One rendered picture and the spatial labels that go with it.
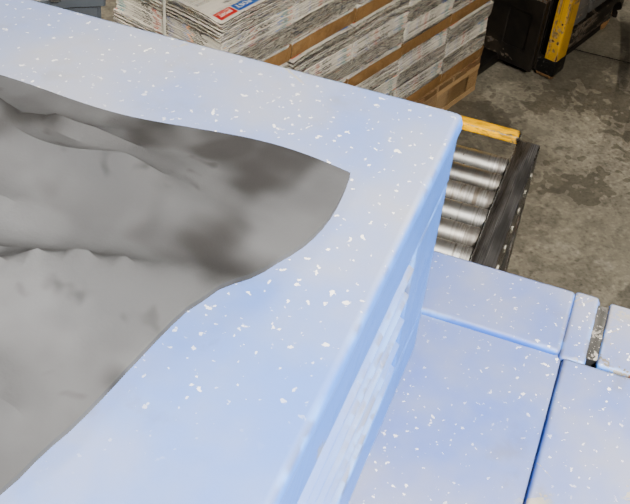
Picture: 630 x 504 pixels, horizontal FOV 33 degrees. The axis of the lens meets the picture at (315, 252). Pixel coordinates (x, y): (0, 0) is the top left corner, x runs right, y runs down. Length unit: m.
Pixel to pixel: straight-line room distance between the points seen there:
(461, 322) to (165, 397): 0.38
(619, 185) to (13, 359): 3.40
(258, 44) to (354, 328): 2.32
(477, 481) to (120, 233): 0.31
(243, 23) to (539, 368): 2.02
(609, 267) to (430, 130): 2.80
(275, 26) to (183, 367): 2.38
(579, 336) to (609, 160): 3.08
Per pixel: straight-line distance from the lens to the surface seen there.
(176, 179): 0.54
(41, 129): 0.56
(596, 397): 0.78
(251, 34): 2.75
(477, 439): 0.73
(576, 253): 3.43
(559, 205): 3.61
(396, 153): 0.61
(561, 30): 4.14
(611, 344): 0.82
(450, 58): 3.81
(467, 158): 2.32
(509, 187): 2.25
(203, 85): 0.65
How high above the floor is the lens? 2.09
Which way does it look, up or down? 40 degrees down
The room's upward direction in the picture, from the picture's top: 6 degrees clockwise
